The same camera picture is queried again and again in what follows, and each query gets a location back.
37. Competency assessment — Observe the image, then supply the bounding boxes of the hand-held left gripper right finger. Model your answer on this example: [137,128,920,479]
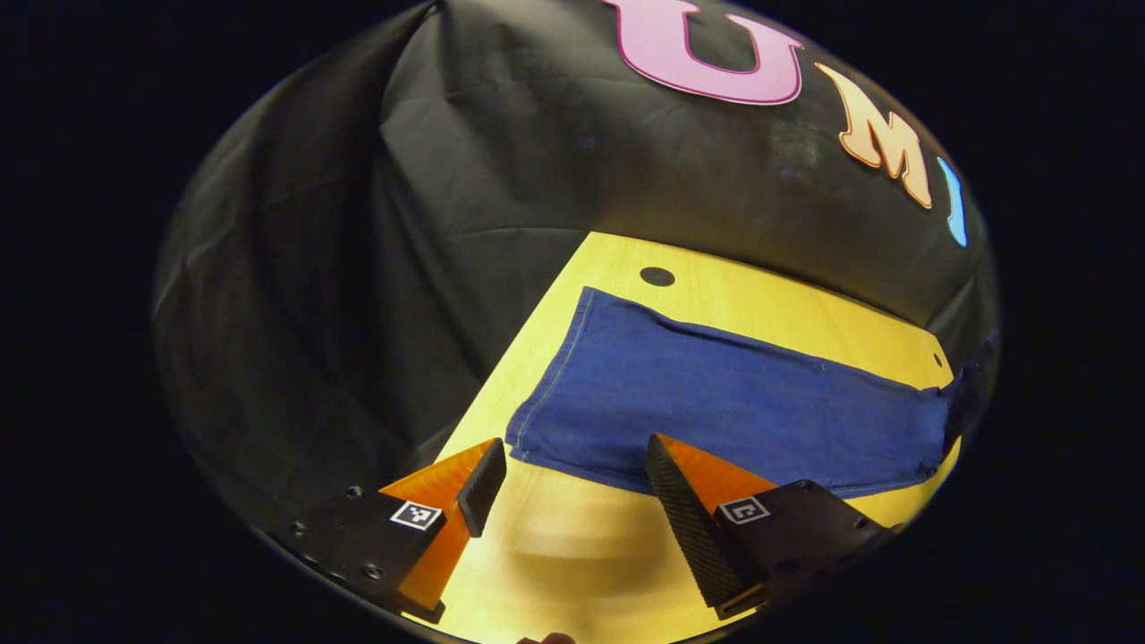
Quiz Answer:
[646,433,900,621]

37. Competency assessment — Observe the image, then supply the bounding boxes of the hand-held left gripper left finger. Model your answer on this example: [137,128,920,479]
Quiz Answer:
[268,436,508,625]

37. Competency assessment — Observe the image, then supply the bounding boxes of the blue denim jeans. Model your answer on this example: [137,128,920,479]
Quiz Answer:
[505,286,969,500]

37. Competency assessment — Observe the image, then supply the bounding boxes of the black backdrop cloth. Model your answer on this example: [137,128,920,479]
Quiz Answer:
[152,0,1001,538]

